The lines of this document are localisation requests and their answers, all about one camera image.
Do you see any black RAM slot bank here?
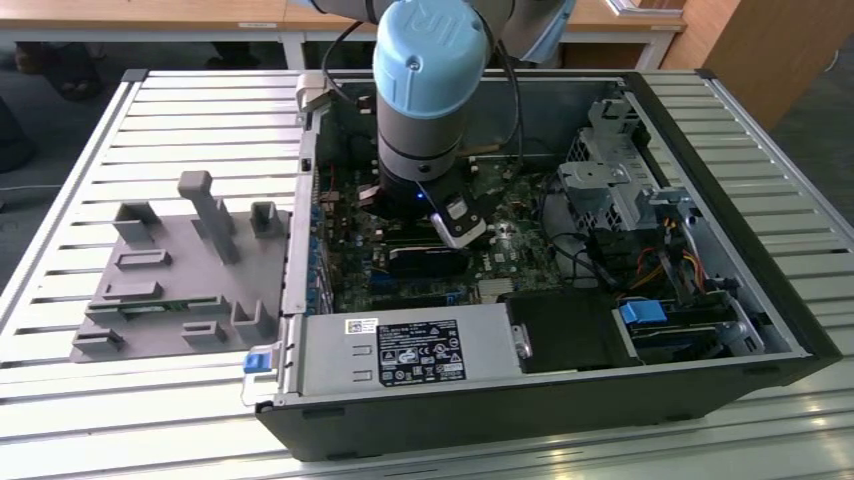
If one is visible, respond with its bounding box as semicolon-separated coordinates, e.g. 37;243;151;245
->
380;219;445;247

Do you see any graphics card with black shroud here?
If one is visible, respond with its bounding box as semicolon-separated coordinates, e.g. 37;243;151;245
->
384;242;472;281

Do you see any green motherboard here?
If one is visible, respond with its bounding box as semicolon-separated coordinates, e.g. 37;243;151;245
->
312;149;568;314

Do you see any silver chipset heatsink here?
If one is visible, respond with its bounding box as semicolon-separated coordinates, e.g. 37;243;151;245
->
479;279;512;304

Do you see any grey case corner latch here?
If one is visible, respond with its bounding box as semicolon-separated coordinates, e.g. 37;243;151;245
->
292;74;335;112

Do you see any silver metal drive cage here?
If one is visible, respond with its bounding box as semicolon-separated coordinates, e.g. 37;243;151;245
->
555;97;670;232

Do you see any grey power supply with label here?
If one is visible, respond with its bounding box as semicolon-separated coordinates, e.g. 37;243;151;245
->
292;302;526;397

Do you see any grey plastic parts rack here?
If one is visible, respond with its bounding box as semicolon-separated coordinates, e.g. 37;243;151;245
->
69;170;295;365

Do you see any blue case latch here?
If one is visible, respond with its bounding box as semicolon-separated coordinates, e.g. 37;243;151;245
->
244;349;276;375

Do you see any green RAM stick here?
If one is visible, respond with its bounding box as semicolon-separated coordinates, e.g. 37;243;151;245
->
119;298;219;314

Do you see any blue disk carrier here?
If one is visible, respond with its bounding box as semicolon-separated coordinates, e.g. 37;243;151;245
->
618;298;667;329

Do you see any black open PC case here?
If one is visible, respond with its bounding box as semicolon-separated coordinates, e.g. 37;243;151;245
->
256;69;842;464

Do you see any wooden cabinet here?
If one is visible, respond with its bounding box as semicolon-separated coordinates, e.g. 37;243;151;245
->
659;0;854;132

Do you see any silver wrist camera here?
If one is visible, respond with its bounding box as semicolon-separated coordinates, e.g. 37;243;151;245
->
428;193;490;250

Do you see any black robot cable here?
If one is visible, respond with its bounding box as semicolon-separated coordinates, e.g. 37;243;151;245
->
319;19;530;174

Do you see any black cable bundle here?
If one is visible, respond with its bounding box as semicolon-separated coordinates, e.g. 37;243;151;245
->
540;230;623;292

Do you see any black plastic air duct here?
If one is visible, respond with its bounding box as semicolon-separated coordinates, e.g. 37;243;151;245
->
499;289;643;374

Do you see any yellow and red wire bundle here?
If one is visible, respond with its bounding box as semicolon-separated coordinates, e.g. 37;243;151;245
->
632;248;707;292

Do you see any wooden desk with white frame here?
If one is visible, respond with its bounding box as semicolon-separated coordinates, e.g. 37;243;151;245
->
0;0;688;71

